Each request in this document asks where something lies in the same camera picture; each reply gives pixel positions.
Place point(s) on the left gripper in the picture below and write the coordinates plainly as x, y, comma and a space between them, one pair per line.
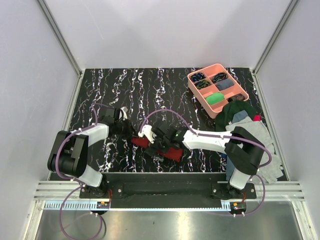
130, 131

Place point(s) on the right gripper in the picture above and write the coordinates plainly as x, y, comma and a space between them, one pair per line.
153, 148

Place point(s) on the red cloth napkin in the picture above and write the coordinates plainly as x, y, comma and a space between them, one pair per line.
172, 154

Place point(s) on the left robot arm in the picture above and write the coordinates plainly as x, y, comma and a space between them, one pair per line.
69, 154

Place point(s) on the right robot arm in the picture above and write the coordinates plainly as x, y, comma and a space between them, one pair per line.
243, 149

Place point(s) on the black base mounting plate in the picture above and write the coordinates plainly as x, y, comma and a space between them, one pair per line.
168, 191

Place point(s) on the dark green cloth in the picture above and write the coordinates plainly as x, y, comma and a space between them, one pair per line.
228, 112

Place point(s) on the green rolled cloth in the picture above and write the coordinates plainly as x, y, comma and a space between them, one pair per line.
214, 98

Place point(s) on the pink compartment tray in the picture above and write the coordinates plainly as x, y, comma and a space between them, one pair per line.
214, 87

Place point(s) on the blue rolled cloth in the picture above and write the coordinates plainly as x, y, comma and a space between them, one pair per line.
224, 84

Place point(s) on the grey cloth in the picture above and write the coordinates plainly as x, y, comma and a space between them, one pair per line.
272, 171

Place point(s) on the magenta cloth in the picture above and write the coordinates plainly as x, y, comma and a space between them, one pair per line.
257, 118

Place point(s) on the left aluminium frame post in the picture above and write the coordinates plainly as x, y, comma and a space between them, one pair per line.
58, 35

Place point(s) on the aluminium frame post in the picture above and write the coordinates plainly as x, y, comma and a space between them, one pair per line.
276, 34
58, 35

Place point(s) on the right aluminium frame post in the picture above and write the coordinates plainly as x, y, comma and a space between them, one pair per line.
276, 34

